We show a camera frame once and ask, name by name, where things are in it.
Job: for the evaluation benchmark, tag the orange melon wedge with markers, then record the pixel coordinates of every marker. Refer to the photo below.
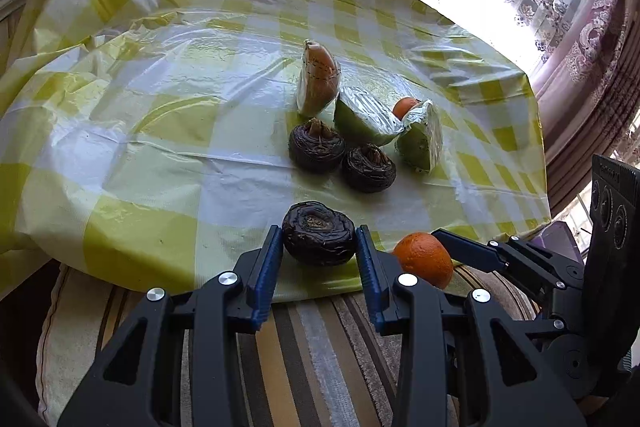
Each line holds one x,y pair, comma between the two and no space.
315,82

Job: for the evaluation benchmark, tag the small orange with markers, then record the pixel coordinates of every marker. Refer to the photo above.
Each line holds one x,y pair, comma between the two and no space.
404,108

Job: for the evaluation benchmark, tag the large orange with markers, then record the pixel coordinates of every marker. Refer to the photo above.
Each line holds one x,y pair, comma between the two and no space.
425,259

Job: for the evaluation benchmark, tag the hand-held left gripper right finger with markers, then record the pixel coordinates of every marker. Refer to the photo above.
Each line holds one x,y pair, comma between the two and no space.
369,279

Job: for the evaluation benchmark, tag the green melon wedge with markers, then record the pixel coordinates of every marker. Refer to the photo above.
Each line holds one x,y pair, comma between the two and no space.
422,142
360,119

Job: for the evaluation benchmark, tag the dark brown water chestnut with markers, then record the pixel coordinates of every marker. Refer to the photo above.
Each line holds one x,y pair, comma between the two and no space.
315,149
317,234
367,169

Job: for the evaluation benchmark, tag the striped cushion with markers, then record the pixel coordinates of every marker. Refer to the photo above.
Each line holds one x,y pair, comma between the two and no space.
310,357

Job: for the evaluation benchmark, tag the pink patterned curtain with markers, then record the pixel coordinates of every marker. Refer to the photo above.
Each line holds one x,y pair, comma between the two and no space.
590,57

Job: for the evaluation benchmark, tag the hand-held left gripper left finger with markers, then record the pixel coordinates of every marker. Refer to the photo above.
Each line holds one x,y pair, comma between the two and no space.
265,279

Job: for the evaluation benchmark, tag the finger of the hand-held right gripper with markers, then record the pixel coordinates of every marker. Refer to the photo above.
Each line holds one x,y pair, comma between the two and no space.
470,249

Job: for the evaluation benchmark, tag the yellow checked plastic tablecloth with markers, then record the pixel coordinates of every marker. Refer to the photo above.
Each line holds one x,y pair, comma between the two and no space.
150,132

